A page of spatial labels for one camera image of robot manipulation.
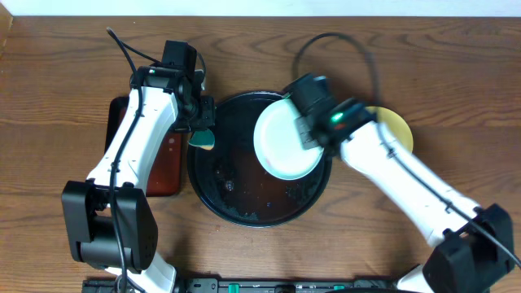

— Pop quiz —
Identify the green yellow sponge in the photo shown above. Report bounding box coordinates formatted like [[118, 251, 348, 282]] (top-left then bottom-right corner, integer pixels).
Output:
[[188, 129, 216, 151]]

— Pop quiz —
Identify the mint green plate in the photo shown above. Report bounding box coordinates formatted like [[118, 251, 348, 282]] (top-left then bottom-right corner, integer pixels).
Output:
[[253, 98, 323, 181]]

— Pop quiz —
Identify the yellow plate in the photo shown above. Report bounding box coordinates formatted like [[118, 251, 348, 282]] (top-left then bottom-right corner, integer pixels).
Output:
[[366, 106, 414, 153]]

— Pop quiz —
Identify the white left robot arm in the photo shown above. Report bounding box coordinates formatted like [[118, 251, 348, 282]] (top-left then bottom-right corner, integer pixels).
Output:
[[61, 66, 214, 292]]

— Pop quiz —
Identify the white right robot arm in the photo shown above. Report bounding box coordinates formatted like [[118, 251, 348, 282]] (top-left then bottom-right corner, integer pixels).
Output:
[[295, 98, 520, 292]]

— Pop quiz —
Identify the dark red rectangular tray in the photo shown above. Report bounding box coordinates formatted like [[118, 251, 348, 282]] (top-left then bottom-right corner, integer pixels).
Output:
[[104, 96, 184, 197]]

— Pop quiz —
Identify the round black tray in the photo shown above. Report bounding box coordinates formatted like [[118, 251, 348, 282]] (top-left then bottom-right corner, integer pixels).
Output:
[[187, 91, 332, 228]]

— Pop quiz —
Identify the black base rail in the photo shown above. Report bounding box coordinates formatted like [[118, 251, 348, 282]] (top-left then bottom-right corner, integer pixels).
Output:
[[81, 277, 400, 293]]

